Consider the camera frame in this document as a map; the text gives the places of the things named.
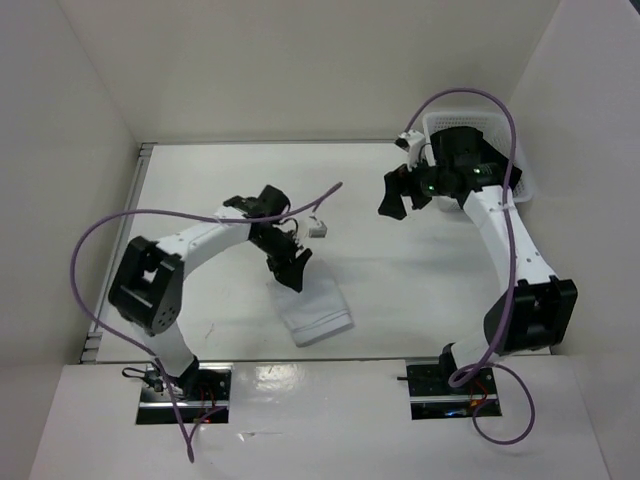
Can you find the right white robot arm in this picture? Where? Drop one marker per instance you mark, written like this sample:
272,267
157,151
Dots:
535,305

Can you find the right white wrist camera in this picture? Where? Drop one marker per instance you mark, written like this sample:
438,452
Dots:
417,147

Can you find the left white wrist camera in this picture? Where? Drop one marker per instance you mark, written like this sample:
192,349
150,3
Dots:
313,227

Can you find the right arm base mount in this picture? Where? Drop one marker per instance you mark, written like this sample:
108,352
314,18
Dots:
431,397

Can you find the white skirt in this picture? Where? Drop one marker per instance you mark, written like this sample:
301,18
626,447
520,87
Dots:
318,312

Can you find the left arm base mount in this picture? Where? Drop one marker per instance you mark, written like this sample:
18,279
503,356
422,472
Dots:
206,402

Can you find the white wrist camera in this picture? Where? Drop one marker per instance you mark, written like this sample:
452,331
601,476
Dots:
313,227
417,147

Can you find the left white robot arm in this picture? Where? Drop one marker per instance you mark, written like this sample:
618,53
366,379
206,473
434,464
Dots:
147,289

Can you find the black skirt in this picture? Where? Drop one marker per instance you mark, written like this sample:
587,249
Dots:
465,162

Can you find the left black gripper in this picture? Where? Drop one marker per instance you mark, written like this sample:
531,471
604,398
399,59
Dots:
290,270

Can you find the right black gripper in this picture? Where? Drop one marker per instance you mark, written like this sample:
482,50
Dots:
402,181

